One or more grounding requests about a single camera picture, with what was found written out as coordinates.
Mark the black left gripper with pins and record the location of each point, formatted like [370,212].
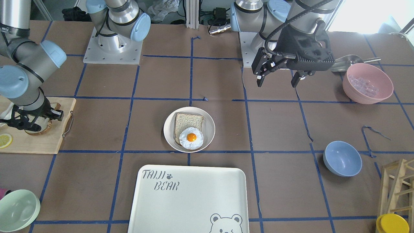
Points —
[280,46]

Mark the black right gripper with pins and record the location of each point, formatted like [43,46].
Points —
[29,115]

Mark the brown crust bread slice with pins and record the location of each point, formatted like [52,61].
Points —
[40,120]

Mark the white round plate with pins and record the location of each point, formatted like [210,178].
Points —
[208,128]

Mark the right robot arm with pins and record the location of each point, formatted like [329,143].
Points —
[118,23]

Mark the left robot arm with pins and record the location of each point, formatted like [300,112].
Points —
[269,17]

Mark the bread slice under egg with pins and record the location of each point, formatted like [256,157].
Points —
[184,121]

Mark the lemon slice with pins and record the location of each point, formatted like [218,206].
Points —
[5,140]

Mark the wooden cutting board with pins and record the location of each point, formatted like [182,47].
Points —
[48,143]

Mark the metal scoop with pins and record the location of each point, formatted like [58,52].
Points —
[343,63]

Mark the pink bowl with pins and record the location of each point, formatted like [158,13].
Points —
[377,78]

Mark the ice cubes in bowl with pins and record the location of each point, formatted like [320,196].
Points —
[363,86]

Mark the black power adapter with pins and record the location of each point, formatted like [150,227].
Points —
[219,13]

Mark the green bowl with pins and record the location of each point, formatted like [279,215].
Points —
[18,209]

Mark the blue bowl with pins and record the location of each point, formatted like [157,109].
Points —
[342,159]

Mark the fried egg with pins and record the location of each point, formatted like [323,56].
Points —
[191,138]

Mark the cream bear tray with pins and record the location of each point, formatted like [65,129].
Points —
[189,199]

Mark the wooden rack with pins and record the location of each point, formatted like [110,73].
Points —
[396,181]

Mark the yellow lid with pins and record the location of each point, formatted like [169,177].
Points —
[391,223]

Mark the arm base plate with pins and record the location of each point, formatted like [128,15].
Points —
[250,42]
[112,50]

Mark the aluminium frame post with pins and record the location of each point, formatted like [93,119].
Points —
[192,8]

